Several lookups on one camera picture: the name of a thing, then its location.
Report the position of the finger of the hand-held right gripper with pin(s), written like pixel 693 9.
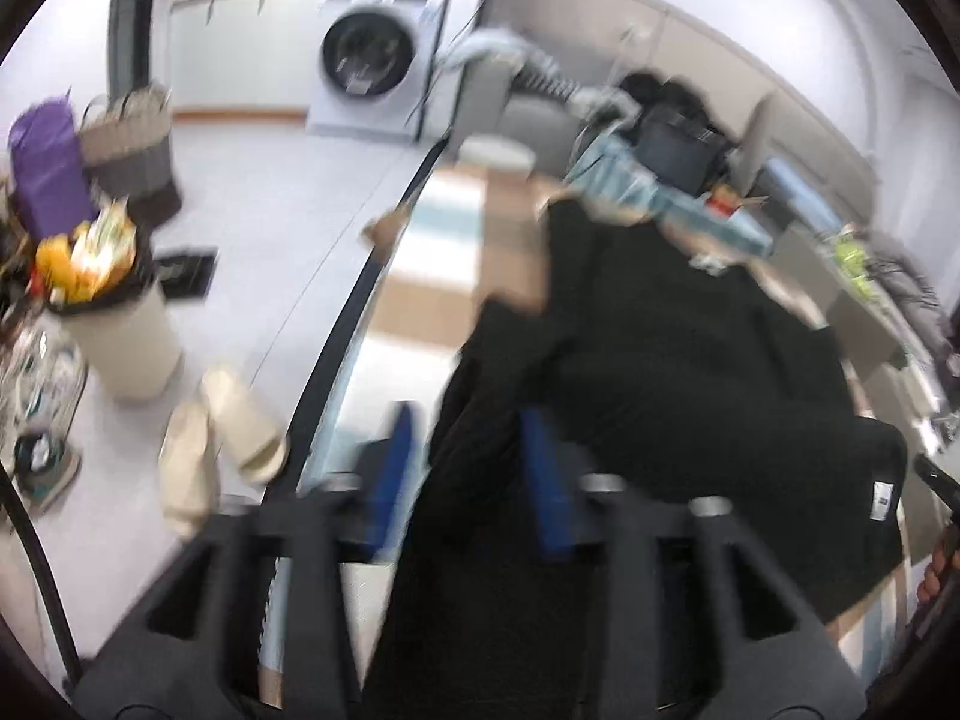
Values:
pixel 937 481

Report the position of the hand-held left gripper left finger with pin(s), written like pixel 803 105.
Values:
pixel 394 480

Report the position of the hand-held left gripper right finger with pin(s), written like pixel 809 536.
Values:
pixel 547 487

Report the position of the black garment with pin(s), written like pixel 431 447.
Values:
pixel 637 352

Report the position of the black clothes pile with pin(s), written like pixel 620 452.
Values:
pixel 660 90

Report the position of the person's right hand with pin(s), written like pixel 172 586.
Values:
pixel 937 574

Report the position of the beige slipper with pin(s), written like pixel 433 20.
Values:
pixel 187 465
pixel 244 420

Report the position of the grey crumpled clothing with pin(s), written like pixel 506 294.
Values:
pixel 907 285

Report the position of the checkered tablecloth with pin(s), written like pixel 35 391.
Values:
pixel 442 240

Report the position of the green packet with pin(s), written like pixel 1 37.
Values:
pixel 853 251

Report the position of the beige trash bin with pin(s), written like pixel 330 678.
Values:
pixel 127 337

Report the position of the light blue cloth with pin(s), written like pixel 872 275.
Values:
pixel 622 180

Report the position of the red snack box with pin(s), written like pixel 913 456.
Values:
pixel 731 201

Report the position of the black case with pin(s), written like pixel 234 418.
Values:
pixel 679 150

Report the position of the grey sofa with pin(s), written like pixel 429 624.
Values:
pixel 532 120

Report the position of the woven basket bag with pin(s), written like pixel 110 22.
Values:
pixel 131 150

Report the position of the white washing machine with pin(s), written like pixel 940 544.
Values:
pixel 375 52

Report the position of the grey striped clothing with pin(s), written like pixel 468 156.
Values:
pixel 487 45

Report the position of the white base cabinet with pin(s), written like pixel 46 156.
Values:
pixel 240 45

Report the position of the purple bag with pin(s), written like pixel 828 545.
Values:
pixel 49 165

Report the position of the dark glass door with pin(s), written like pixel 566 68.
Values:
pixel 135 15

